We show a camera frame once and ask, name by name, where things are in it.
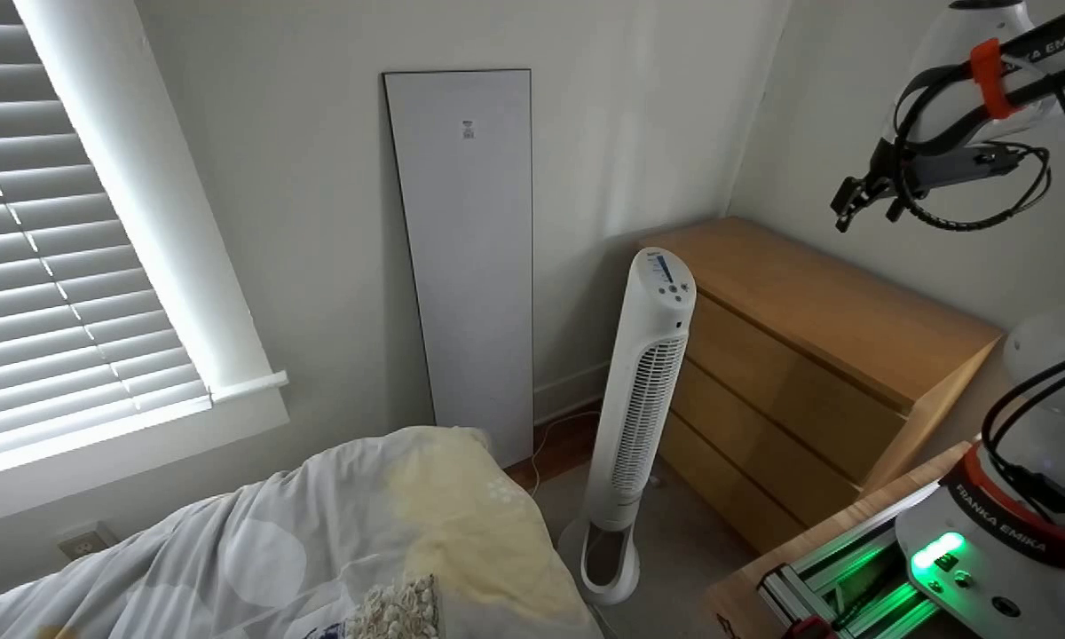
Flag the white leaning panel board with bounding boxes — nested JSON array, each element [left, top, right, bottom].
[[382, 69, 532, 467]]

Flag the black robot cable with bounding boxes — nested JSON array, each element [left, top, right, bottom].
[[891, 56, 1065, 236]]

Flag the wooden dresser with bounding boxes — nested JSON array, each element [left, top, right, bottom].
[[652, 216, 1000, 552]]

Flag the white tower fan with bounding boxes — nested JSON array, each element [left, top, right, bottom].
[[575, 248, 696, 605]]

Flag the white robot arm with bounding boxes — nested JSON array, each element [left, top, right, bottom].
[[829, 0, 1065, 639]]

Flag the white window blinds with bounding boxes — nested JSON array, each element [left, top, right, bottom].
[[0, 0, 207, 452]]

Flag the cream tufted throw pillow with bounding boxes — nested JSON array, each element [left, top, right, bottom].
[[312, 575, 441, 639]]

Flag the robot mount stand with rails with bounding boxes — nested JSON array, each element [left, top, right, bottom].
[[706, 443, 977, 639]]

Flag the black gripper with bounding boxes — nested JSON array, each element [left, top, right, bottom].
[[829, 139, 1017, 231]]

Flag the bed with patterned duvet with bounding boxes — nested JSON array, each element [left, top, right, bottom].
[[0, 425, 601, 639]]

